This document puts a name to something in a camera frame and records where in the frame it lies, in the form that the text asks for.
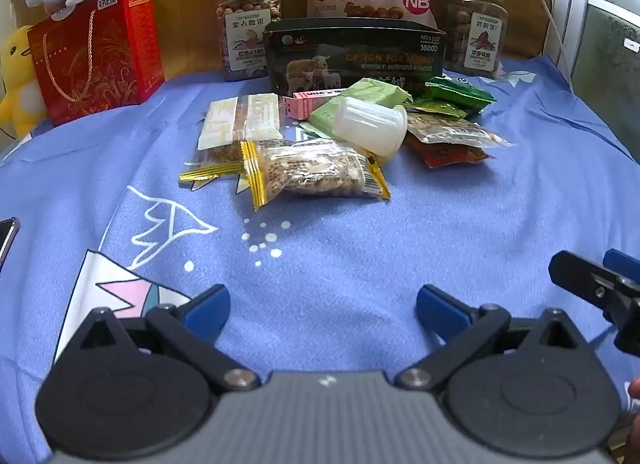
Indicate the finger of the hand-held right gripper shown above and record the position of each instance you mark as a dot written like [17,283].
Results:
[617,261]
[580,274]

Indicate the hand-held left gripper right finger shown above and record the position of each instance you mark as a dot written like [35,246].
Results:
[440,309]

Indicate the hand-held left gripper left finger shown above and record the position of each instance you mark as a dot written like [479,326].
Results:
[210,306]

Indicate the yellow-edged nut bar packet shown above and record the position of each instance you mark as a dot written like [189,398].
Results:
[310,172]
[210,175]

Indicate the red snack packet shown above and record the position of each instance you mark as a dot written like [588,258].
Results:
[445,154]

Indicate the clear nut snack packet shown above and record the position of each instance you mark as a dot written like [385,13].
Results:
[450,130]

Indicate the clear cracker packet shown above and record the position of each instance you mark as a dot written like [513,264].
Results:
[240,117]

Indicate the white plastic jelly cup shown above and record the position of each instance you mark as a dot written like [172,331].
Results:
[370,124]

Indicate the dark green snack packet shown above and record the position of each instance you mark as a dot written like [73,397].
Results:
[440,108]
[460,92]

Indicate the small pink box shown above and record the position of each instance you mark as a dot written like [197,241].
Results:
[305,103]

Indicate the light green snack packet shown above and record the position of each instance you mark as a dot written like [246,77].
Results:
[375,92]

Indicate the black tin box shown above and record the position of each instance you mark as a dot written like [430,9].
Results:
[350,49]

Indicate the person's right hand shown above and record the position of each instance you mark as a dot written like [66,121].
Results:
[636,394]

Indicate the blue printed blanket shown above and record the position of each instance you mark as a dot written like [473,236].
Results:
[325,244]

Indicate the black smartphone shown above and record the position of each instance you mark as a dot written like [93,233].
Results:
[7,239]

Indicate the dark nut jar gold lid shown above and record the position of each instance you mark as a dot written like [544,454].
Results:
[475,44]

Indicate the light nut jar gold lid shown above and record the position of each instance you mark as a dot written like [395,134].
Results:
[245,39]

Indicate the yellow duck plush toy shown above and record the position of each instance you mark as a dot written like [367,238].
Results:
[20,74]

